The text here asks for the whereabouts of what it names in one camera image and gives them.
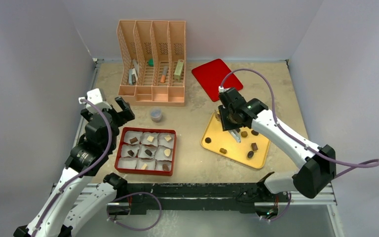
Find pink plastic desk organizer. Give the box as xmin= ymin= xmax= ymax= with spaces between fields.
xmin=116 ymin=20 xmax=187 ymax=107

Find green eraser block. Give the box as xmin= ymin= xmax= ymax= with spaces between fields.
xmin=148 ymin=58 xmax=154 ymax=67

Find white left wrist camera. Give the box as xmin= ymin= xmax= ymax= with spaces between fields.
xmin=78 ymin=88 xmax=111 ymax=114

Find green small carton box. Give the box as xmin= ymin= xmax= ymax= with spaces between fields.
xmin=173 ymin=59 xmax=185 ymax=81

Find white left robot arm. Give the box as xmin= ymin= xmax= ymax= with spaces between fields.
xmin=13 ymin=95 xmax=135 ymax=237

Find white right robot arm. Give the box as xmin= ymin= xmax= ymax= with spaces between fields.
xmin=201 ymin=87 xmax=336 ymax=201

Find metal tongs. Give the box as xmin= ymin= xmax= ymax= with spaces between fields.
xmin=214 ymin=110 xmax=241 ymax=143

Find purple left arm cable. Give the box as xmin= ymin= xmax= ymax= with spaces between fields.
xmin=29 ymin=99 xmax=114 ymax=237

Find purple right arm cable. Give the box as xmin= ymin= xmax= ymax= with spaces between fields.
xmin=218 ymin=69 xmax=379 ymax=179

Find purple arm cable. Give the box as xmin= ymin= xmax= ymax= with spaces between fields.
xmin=29 ymin=99 xmax=114 ymax=237
xmin=218 ymin=69 xmax=379 ymax=179

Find clear paperclip jar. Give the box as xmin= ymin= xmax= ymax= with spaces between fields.
xmin=150 ymin=108 xmax=162 ymax=122

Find red flat lid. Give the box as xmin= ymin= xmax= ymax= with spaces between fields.
xmin=191 ymin=59 xmax=231 ymax=102

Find dark round chocolate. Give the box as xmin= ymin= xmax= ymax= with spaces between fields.
xmin=247 ymin=151 xmax=255 ymax=159

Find white chocolate oval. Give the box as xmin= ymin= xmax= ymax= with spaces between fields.
xmin=164 ymin=149 xmax=171 ymax=157

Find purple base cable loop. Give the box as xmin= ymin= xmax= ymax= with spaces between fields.
xmin=106 ymin=192 xmax=163 ymax=232

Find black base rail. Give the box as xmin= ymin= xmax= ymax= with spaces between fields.
xmin=104 ymin=173 xmax=292 ymax=217

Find yellow tray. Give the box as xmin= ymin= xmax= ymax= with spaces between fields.
xmin=201 ymin=112 xmax=270 ymax=169

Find red chocolate box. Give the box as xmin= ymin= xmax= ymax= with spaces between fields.
xmin=114 ymin=127 xmax=177 ymax=176

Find brown chocolate piece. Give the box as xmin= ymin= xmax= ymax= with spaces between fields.
xmin=129 ymin=137 xmax=139 ymax=144

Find grey stapler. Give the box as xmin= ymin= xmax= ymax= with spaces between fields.
xmin=128 ymin=68 xmax=138 ymax=85

